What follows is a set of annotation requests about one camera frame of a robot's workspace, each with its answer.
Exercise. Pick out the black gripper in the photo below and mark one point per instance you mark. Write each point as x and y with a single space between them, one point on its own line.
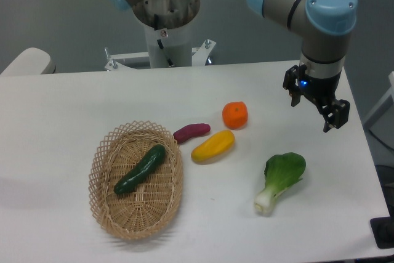
319 90

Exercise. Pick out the green cucumber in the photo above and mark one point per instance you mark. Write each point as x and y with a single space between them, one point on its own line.
145 167

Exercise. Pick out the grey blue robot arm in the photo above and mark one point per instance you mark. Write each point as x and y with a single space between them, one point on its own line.
325 27

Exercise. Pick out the woven wicker basket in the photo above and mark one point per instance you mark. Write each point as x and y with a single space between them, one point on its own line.
155 201

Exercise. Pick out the orange tangerine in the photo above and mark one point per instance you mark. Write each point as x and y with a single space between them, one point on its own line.
235 115

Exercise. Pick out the green bok choy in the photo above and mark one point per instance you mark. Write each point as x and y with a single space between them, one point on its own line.
281 173

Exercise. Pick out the purple sweet potato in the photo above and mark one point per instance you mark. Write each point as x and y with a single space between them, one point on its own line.
191 131

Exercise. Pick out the black device at edge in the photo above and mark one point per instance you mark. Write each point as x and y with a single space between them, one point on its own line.
382 228

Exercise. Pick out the white chair armrest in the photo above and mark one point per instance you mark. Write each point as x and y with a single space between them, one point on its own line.
31 61

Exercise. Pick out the white frame at right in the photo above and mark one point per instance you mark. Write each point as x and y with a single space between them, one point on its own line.
382 106

